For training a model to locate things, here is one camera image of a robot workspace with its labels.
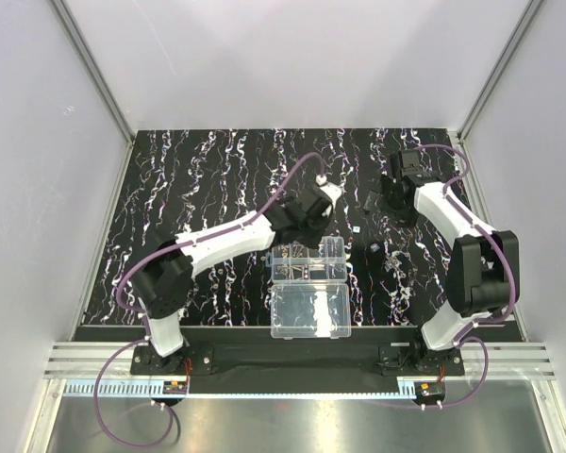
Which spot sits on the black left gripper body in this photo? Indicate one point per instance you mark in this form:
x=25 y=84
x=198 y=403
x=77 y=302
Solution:
x=308 y=231

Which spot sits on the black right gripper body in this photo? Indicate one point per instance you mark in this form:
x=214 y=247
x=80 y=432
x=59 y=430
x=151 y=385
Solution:
x=390 y=197

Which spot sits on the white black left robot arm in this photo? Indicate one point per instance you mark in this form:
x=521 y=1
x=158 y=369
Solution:
x=163 y=279

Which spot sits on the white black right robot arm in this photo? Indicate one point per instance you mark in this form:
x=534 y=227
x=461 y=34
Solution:
x=482 y=280

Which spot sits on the clear plastic organizer box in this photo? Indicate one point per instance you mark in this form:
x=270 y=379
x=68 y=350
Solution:
x=309 y=296

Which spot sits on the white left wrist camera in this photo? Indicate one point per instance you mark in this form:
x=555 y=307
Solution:
x=330 y=191

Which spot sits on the grey cable duct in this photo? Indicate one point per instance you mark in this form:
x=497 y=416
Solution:
x=199 y=388

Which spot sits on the aluminium frame profile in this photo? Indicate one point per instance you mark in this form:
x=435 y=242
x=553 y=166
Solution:
x=83 y=51

